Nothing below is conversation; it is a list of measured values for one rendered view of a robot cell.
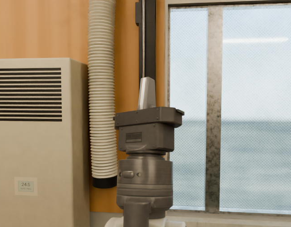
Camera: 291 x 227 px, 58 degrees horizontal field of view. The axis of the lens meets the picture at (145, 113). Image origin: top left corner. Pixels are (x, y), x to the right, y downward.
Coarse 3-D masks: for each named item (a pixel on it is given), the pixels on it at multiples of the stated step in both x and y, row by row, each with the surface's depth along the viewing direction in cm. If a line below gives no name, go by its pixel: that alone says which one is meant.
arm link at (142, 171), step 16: (128, 112) 43; (144, 112) 41; (160, 112) 39; (176, 112) 40; (128, 128) 42; (144, 128) 40; (160, 128) 39; (128, 144) 42; (144, 144) 40; (160, 144) 39; (128, 160) 39; (144, 160) 38; (160, 160) 38; (128, 176) 38; (144, 176) 37; (160, 176) 38
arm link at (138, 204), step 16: (128, 192) 37; (144, 192) 37; (160, 192) 37; (128, 208) 34; (144, 208) 34; (160, 208) 37; (128, 224) 34; (144, 224) 34; (160, 224) 37; (176, 224) 38
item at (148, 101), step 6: (144, 78) 44; (150, 78) 44; (144, 84) 44; (150, 84) 44; (144, 90) 44; (150, 90) 44; (144, 96) 43; (150, 96) 44; (144, 102) 43; (150, 102) 44; (144, 108) 42
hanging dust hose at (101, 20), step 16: (96, 0) 143; (112, 0) 147; (96, 16) 144; (112, 16) 148; (96, 32) 144; (112, 32) 147; (96, 48) 145; (112, 48) 148; (96, 64) 144; (112, 64) 150; (96, 80) 145; (112, 80) 149; (96, 96) 145; (112, 96) 149; (96, 112) 146; (112, 112) 151; (96, 128) 147; (112, 128) 149; (96, 144) 147; (112, 144) 150; (96, 160) 148; (112, 160) 150; (96, 176) 149; (112, 176) 149
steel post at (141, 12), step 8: (144, 0) 148; (152, 0) 149; (136, 8) 150; (144, 8) 148; (152, 8) 149; (136, 16) 151; (144, 16) 148; (152, 16) 150; (136, 24) 154; (144, 24) 149; (152, 24) 150; (144, 32) 149; (152, 32) 150; (144, 40) 149; (152, 40) 151; (144, 48) 150; (152, 48) 151; (144, 56) 150; (152, 56) 151; (144, 64) 150; (152, 64) 152; (144, 72) 150; (152, 72) 152
